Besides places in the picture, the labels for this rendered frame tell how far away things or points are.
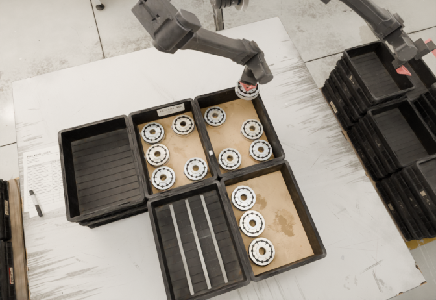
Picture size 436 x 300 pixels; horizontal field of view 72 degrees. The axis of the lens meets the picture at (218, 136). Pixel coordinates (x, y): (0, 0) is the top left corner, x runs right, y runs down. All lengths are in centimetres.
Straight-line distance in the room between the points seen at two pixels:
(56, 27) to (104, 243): 221
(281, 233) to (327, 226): 28
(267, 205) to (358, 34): 222
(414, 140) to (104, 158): 186
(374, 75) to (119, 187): 173
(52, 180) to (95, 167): 28
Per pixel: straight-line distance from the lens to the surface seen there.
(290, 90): 173
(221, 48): 90
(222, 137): 139
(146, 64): 180
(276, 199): 134
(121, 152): 142
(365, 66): 229
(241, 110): 147
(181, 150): 137
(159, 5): 74
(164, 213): 131
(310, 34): 302
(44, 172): 167
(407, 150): 224
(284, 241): 132
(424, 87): 272
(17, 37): 329
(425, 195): 201
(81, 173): 145
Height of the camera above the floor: 211
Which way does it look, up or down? 66 degrees down
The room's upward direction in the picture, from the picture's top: 4 degrees clockwise
